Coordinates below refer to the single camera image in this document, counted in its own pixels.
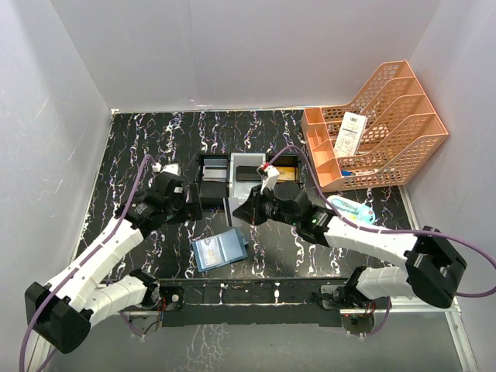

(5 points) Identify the orange mesh file organizer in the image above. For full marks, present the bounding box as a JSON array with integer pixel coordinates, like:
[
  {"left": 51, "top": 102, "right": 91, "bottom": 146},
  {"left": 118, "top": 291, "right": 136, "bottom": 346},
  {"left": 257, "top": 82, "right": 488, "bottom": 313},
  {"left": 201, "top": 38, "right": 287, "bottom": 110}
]
[{"left": 301, "top": 60, "right": 449, "bottom": 192}]

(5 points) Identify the three-compartment black white tray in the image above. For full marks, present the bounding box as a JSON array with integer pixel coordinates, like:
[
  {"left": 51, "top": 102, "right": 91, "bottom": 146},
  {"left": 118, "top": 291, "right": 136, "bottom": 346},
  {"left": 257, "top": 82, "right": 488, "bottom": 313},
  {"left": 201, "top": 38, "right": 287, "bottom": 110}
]
[{"left": 195, "top": 153, "right": 303, "bottom": 208}]

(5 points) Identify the aluminium frame rail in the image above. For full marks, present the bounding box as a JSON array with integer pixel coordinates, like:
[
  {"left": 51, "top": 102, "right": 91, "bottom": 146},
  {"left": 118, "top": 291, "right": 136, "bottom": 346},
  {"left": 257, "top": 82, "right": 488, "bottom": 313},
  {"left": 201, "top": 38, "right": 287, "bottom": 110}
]
[{"left": 26, "top": 279, "right": 477, "bottom": 371}]

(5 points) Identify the patterned white card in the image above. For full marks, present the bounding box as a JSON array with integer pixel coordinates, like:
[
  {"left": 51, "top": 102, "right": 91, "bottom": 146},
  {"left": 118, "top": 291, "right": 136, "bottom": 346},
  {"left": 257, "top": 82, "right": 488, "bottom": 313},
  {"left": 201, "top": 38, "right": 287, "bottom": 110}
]
[{"left": 194, "top": 237, "right": 226, "bottom": 271}]

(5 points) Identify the black credit card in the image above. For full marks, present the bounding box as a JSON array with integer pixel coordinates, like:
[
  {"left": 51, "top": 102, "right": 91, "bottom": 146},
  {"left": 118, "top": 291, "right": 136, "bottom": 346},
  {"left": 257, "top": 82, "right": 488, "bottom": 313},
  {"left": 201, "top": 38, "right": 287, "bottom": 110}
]
[{"left": 235, "top": 165, "right": 261, "bottom": 182}]

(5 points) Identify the gold credit card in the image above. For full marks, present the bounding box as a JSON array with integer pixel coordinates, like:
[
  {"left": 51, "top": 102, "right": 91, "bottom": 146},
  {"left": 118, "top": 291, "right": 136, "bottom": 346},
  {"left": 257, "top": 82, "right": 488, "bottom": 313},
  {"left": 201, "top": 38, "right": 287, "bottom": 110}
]
[{"left": 276, "top": 167, "right": 299, "bottom": 182}]

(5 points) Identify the packaged nail clipper blister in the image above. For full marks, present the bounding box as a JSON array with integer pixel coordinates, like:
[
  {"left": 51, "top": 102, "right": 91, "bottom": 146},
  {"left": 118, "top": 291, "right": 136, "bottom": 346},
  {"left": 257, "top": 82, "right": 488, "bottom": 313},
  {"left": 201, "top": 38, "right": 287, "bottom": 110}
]
[{"left": 327, "top": 195, "right": 376, "bottom": 225}]

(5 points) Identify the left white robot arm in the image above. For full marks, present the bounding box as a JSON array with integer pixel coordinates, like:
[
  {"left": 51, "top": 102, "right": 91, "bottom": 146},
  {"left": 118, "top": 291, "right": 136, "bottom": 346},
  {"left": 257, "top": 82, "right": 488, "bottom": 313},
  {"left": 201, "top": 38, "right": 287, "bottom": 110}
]
[{"left": 25, "top": 164, "right": 202, "bottom": 354}]

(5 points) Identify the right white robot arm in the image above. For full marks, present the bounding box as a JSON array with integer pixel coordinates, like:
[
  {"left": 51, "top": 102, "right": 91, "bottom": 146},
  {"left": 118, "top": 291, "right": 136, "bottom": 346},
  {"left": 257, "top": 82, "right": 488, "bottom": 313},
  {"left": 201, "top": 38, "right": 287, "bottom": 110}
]
[{"left": 232, "top": 166, "right": 467, "bottom": 308}]

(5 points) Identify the blue leather card holder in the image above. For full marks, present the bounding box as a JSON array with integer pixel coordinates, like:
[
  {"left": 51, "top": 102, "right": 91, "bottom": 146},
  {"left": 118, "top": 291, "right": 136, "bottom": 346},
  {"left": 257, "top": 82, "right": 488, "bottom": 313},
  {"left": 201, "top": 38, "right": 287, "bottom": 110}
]
[{"left": 191, "top": 228, "right": 248, "bottom": 273}]

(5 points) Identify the white paper receipt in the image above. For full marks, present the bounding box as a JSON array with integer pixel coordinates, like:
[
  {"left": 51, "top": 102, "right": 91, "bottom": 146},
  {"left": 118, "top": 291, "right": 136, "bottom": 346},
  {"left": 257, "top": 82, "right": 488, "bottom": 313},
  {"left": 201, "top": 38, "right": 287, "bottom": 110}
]
[{"left": 334, "top": 112, "right": 367, "bottom": 157}]

